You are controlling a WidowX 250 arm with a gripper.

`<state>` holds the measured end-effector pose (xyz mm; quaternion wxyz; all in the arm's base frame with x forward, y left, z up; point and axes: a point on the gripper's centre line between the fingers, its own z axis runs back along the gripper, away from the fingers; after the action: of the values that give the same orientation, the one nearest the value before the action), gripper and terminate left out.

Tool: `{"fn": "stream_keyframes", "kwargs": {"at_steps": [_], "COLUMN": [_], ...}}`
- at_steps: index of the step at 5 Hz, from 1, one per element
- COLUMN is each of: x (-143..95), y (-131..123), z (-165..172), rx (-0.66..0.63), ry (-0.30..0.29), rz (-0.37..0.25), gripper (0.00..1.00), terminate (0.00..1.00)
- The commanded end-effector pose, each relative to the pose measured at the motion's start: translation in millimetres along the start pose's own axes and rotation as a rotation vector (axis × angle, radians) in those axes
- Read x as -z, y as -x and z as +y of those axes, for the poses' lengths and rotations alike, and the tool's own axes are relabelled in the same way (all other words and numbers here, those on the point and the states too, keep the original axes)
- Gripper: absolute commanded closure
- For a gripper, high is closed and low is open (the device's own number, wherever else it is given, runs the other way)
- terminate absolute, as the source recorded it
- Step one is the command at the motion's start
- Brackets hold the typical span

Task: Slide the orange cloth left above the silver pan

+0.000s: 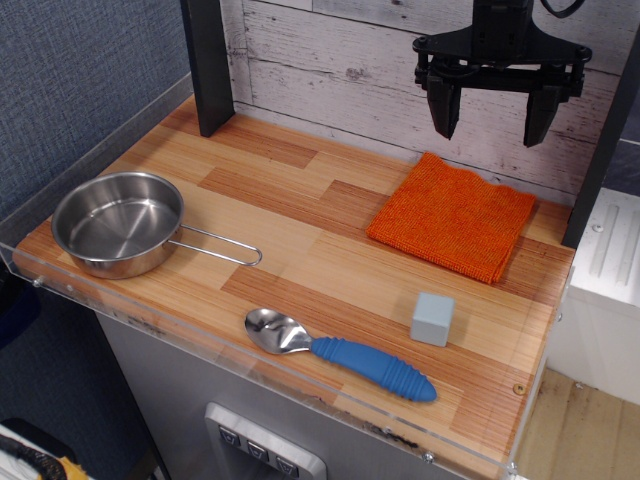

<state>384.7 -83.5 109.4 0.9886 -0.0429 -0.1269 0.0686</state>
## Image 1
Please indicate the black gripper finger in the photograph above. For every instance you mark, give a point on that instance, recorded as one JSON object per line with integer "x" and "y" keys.
{"x": 542, "y": 106}
{"x": 444, "y": 103}

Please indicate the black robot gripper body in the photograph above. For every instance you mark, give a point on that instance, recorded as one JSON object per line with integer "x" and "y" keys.
{"x": 504, "y": 50}

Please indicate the orange woven cloth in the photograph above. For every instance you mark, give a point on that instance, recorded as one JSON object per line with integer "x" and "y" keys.
{"x": 453, "y": 218}

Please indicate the silver metal pan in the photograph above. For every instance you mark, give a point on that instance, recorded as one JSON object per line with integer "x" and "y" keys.
{"x": 125, "y": 224}

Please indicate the grey cube block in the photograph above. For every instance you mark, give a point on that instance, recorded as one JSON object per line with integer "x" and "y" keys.
{"x": 431, "y": 320}

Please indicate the white ribbed side unit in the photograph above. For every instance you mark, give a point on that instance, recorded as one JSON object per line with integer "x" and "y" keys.
{"x": 596, "y": 337}

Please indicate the silver cabinet with dispenser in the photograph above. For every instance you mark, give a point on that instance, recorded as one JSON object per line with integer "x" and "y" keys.
{"x": 218, "y": 407}

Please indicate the yellow black object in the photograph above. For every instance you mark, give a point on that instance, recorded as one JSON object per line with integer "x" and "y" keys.
{"x": 44, "y": 464}

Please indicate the black right post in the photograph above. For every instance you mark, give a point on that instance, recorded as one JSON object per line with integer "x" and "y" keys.
{"x": 610, "y": 134}

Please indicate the blue handled metal spoon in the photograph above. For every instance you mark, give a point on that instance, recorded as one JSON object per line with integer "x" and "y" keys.
{"x": 280, "y": 334}

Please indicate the clear acrylic guard rail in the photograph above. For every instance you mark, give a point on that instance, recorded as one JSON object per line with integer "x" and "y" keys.
{"x": 302, "y": 186}

